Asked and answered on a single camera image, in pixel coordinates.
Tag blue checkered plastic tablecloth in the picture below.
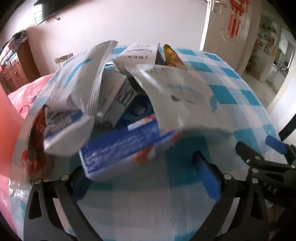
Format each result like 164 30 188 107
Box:
79 48 285 240

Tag pink heart bed blanket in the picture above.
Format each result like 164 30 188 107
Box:
0 74 57 235

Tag white bedroom door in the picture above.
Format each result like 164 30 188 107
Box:
200 0 262 75

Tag wall power outlet strip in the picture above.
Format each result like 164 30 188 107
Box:
55 53 73 64

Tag brown wooden cabinet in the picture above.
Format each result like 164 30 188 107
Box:
1 40 41 95

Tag white milk carton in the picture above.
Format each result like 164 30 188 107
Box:
113 42 159 71

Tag yellow chip bag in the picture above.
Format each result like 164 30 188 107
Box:
163 44 187 71

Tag red door decoration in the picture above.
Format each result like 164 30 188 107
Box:
227 0 249 39

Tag blue white snack box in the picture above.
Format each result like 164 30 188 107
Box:
79 114 181 182

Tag blue tissue pack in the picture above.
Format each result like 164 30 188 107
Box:
116 95 154 128

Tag folded clothes pile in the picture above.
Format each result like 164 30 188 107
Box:
1 30 28 66

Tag red snack wrapper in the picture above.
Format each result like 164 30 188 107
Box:
21 104 48 182

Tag wall mounted black television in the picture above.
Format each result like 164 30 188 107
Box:
34 0 79 26

